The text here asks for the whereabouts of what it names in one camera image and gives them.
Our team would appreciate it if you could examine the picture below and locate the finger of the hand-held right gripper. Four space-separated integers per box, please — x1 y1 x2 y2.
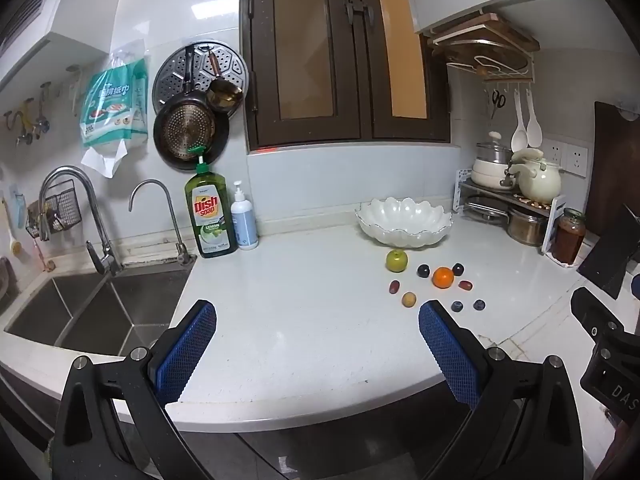
570 287 631 361
576 204 640 302

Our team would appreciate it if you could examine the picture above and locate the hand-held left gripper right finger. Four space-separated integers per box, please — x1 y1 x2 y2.
418 300 585 480

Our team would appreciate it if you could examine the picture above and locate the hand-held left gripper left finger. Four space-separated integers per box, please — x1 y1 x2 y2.
50 299 218 480

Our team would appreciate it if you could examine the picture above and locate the white scalloped bowl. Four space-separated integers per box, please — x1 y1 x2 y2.
355 197 453 249

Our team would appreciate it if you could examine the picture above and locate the glass sauce jar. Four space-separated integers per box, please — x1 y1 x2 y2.
551 208 587 266

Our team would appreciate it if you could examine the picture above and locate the steel pot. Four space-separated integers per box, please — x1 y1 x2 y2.
507 206 548 247

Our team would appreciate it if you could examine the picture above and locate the thin steel faucet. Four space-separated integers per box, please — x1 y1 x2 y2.
129 179 197 267

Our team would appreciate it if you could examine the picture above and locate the dark cutting board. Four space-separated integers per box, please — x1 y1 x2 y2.
584 101 640 241

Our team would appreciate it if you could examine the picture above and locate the steel kitchen sink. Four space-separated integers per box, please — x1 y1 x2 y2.
4 270 196 356

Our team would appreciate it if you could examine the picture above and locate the cream kettle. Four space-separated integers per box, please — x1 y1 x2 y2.
507 147 563 204

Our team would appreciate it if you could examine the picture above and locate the tall steel faucet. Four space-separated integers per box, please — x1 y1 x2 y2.
39 165 123 276

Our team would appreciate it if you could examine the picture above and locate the steel lid with black knob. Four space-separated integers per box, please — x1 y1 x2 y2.
462 197 511 228

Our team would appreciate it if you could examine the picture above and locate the green dish soap bottle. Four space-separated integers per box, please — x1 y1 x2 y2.
184 145 239 260

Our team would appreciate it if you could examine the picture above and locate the white pump bottle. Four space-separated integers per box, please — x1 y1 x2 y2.
230 180 259 251

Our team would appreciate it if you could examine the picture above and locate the grey corner shelf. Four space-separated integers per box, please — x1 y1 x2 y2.
454 167 568 256

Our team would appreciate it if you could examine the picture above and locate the cream pot with glass lid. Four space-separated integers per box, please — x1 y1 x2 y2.
470 131 516 191

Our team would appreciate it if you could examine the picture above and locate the black frying pan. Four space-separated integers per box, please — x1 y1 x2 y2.
152 45 231 170

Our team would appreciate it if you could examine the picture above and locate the paper towel pack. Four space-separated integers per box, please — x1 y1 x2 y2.
80 40 151 180

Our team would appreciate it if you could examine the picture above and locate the brass ladle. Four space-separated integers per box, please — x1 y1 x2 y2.
206 46 245 111

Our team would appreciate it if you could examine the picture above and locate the wooden cutting board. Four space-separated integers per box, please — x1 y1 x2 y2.
426 11 542 53

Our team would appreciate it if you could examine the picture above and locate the brown wooden window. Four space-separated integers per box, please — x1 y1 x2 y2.
239 0 452 153

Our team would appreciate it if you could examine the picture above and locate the perforated steel steamer plate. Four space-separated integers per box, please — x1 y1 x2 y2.
152 40 250 116

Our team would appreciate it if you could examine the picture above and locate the white wall socket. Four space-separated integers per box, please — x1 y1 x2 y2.
543 137 566 167
564 142 592 178

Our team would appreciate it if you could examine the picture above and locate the black wire basket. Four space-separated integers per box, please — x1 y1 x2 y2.
26 180 83 240

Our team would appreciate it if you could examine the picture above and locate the white wire wall rack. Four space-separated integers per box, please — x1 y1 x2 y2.
445 35 538 93

